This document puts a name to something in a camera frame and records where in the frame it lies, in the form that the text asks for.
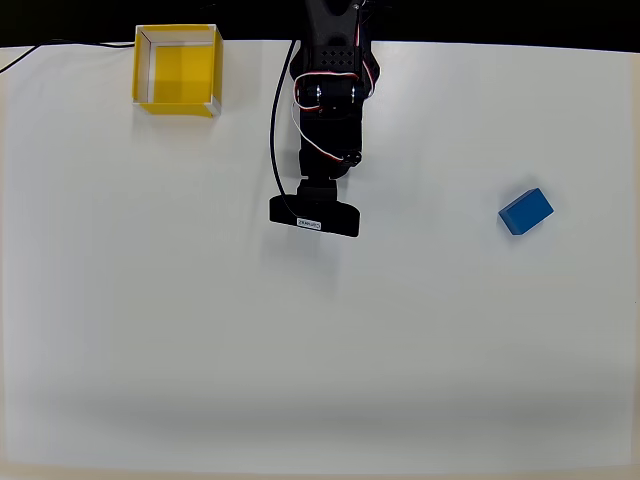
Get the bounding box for blue rectangular block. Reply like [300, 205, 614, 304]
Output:
[497, 187, 556, 237]

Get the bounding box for yellow open cardboard box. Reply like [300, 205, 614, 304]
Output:
[132, 23, 224, 120]

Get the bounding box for black webcam with white label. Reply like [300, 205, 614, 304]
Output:
[268, 193, 362, 239]

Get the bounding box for black webcam cable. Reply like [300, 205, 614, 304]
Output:
[269, 39, 302, 217]

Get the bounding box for red white servo wires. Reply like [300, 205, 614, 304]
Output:
[291, 7, 384, 167]

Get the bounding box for thin black table cable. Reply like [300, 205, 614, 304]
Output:
[0, 38, 137, 74]

